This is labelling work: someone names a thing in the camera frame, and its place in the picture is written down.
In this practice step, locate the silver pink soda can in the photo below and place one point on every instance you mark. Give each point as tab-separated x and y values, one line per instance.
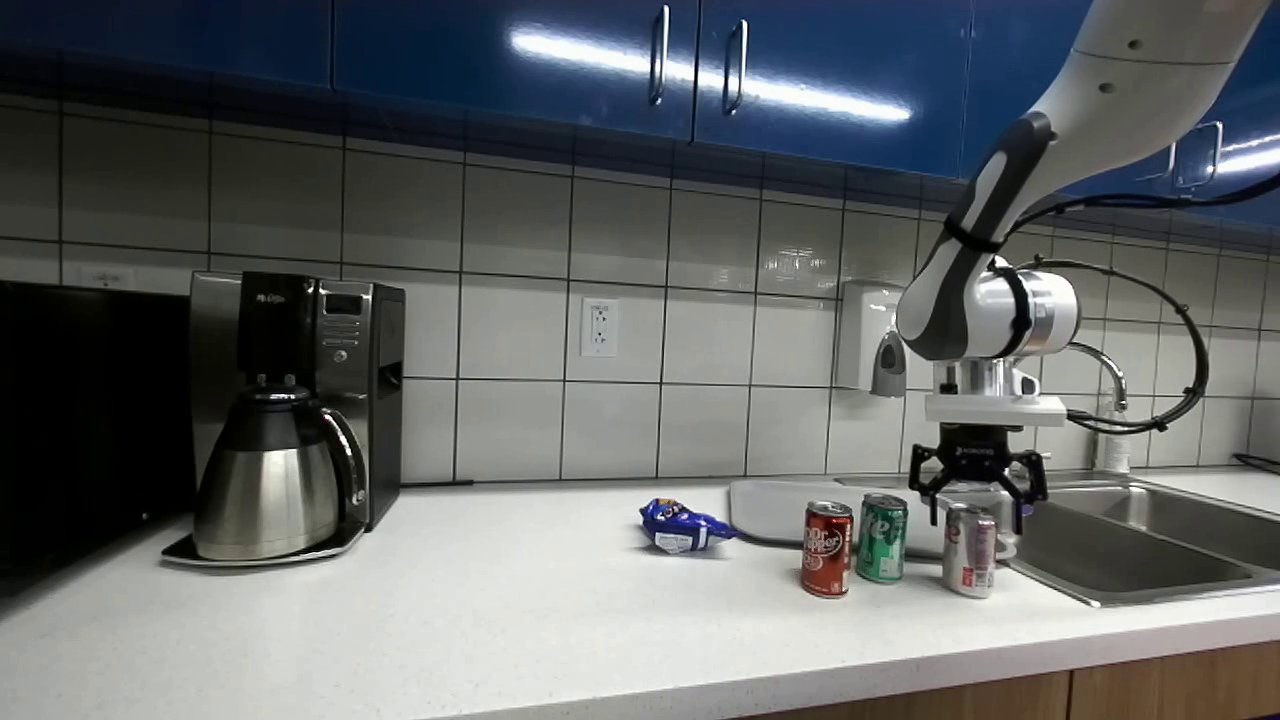
968	549

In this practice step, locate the steel coffee maker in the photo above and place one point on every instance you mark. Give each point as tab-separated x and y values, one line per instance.
296	403

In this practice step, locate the grey plastic tray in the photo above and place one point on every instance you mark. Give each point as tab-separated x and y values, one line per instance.
775	508

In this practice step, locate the white wall outlet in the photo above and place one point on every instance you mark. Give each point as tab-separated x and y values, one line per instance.
597	327

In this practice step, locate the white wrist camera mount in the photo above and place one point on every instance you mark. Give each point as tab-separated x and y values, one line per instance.
998	410

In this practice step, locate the chrome sink faucet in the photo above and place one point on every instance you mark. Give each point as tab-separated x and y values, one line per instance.
1095	421

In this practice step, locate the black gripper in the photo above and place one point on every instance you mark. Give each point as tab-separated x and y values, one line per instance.
976	454

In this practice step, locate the stainless steel double sink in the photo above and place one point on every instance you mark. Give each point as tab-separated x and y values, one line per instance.
1130	543

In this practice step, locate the black microwave oven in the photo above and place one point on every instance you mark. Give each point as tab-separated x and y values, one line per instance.
93	425

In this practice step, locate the blue snack bag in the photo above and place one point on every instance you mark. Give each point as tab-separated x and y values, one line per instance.
680	529

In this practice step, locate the white soap dispenser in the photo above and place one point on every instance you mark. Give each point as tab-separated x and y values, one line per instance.
870	352

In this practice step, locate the red soda can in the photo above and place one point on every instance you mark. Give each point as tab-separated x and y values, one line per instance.
826	549

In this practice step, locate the clear soap bottle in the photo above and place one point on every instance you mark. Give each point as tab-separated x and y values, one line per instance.
1108	454

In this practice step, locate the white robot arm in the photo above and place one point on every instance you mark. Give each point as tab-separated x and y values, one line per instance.
1133	80

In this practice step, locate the green soda can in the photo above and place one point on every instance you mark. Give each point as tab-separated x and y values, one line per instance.
880	538

